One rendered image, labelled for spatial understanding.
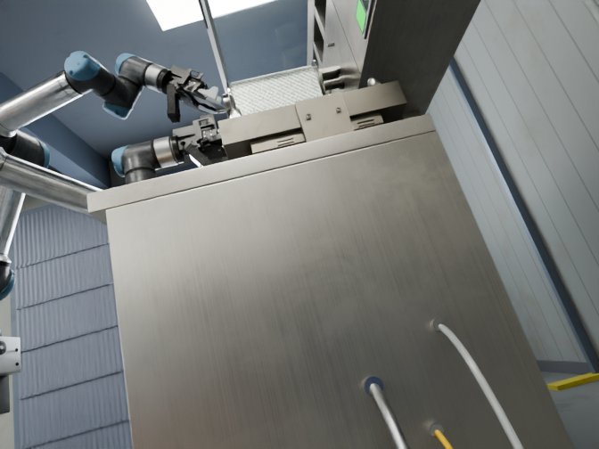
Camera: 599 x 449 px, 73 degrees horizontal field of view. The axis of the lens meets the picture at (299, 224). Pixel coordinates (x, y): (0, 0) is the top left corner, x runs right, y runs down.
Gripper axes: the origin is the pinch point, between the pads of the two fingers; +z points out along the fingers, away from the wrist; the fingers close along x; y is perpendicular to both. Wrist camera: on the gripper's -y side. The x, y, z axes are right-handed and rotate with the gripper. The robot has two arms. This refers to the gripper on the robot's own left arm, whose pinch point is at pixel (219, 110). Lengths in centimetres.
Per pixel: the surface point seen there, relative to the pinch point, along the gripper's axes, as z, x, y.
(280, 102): 17.9, -8.2, 4.8
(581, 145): 136, 80, 101
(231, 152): 19.8, -24.3, -21.3
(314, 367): 53, -34, -53
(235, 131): 19.8, -27.9, -18.0
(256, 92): 10.5, -8.2, 4.9
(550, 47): 102, 66, 139
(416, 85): 50, -8, 26
